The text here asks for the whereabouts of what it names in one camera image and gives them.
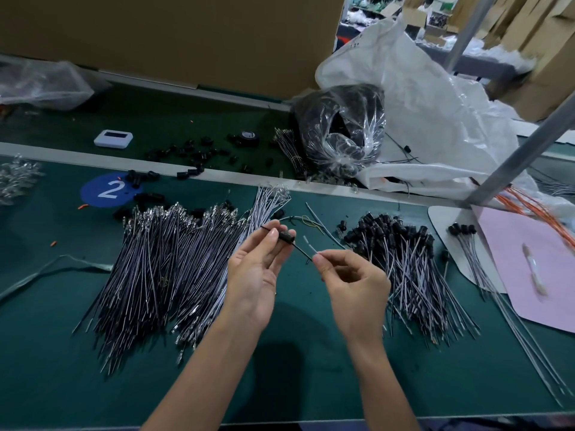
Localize person's left hand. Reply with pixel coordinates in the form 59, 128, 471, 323
223, 218, 298, 333

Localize person's right hand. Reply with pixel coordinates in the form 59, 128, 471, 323
311, 249, 393, 348

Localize pile of wires with black caps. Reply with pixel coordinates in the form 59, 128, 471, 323
341, 213, 482, 347

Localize pile of grey wires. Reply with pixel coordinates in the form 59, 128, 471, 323
72, 184, 293, 378

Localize small bundle of capped wires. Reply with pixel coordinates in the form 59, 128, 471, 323
448, 222, 574, 408

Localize black plastic caps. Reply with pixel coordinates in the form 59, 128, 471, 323
112, 130, 289, 221

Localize person's left forearm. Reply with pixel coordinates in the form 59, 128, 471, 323
142, 311, 266, 431

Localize clear bag with black contents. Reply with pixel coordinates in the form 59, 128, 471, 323
295, 83, 388, 176

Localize pink paper sheet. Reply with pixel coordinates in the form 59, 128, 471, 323
474, 206, 575, 334

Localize blue round number sticker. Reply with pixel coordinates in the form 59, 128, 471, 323
80, 172, 142, 209

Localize small white timer device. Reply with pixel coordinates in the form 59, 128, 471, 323
93, 129, 135, 150

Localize large white plastic sack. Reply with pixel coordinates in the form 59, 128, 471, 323
314, 17, 575, 201

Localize clear plastic strip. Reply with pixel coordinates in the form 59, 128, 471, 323
0, 254, 113, 302

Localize brown cardboard panel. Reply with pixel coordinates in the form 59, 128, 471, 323
0, 0, 347, 99

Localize crumpled clear plastic bag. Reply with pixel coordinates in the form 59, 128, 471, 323
0, 58, 109, 111

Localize stack of cardboard boxes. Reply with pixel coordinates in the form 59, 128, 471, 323
489, 0, 575, 122

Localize bundle of orange wires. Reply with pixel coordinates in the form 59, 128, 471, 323
496, 184, 575, 250

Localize grey metal frame post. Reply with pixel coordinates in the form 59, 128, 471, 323
465, 89, 575, 207
444, 0, 500, 72

